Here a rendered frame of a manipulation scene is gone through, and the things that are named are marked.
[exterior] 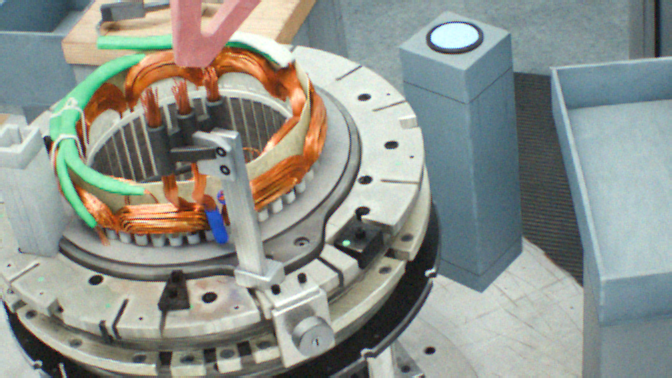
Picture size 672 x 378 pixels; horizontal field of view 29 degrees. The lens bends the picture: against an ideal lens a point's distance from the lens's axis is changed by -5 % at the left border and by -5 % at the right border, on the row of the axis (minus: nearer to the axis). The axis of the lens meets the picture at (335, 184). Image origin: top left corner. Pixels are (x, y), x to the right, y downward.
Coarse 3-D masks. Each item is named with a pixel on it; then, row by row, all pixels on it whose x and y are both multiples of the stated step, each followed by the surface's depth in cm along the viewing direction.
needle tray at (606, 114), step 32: (608, 64) 102; (640, 64) 102; (576, 96) 104; (608, 96) 104; (640, 96) 104; (576, 128) 102; (608, 128) 102; (640, 128) 101; (576, 160) 93; (608, 160) 99; (640, 160) 98; (576, 192) 93; (608, 192) 96; (640, 192) 95; (608, 224) 93; (640, 224) 92; (608, 256) 90; (640, 256) 90; (608, 288) 83; (640, 288) 83; (608, 320) 85; (640, 320) 85; (608, 352) 97; (640, 352) 98
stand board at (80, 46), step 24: (144, 0) 119; (264, 0) 116; (288, 0) 115; (312, 0) 118; (96, 24) 117; (120, 24) 116; (144, 24) 115; (168, 24) 115; (264, 24) 112; (288, 24) 113; (72, 48) 115; (96, 48) 114
